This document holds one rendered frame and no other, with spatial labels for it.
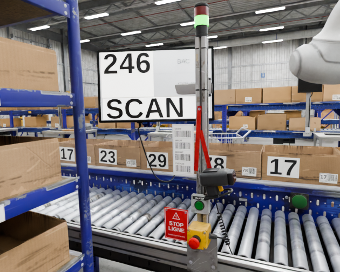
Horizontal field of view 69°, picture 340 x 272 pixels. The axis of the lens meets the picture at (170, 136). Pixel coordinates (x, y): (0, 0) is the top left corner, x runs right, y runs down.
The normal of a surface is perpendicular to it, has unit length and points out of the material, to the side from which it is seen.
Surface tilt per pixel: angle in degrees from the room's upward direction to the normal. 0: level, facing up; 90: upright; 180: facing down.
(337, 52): 100
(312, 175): 91
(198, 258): 90
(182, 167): 90
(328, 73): 128
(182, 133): 90
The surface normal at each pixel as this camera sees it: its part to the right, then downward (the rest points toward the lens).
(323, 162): -0.39, 0.11
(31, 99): 0.92, 0.02
